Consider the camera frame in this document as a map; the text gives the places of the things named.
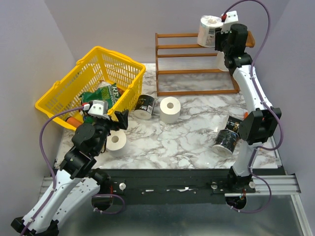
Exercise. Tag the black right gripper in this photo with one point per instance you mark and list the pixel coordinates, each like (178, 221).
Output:
(218, 36)

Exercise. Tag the green snack bag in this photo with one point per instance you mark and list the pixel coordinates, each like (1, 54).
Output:
(105, 92)

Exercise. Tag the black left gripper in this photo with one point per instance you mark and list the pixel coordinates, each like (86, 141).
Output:
(123, 122)

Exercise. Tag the aluminium rail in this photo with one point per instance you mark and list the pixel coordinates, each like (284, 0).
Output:
(280, 185)

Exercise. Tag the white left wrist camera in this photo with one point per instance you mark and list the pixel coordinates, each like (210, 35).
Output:
(96, 108)

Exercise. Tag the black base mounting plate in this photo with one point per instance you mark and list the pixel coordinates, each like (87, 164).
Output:
(210, 187)

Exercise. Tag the plastic pinkish paper roll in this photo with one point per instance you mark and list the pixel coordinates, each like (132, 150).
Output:
(206, 34)

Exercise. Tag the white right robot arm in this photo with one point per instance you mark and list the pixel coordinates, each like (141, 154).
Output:
(262, 119)

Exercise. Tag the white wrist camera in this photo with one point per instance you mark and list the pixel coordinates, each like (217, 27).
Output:
(96, 108)
(228, 20)

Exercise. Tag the yellow plastic shopping basket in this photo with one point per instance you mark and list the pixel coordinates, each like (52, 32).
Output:
(98, 65)

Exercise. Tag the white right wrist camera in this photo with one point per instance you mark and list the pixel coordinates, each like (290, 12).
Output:
(228, 20)

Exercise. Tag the wooden two-tier shelf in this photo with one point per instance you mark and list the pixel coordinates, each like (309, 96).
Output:
(186, 63)

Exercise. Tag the black roll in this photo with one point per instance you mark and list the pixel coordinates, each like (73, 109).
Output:
(144, 107)
(225, 142)
(233, 124)

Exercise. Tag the orange carrot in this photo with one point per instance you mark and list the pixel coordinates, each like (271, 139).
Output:
(73, 121)

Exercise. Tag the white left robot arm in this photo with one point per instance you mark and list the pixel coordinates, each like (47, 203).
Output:
(75, 180)

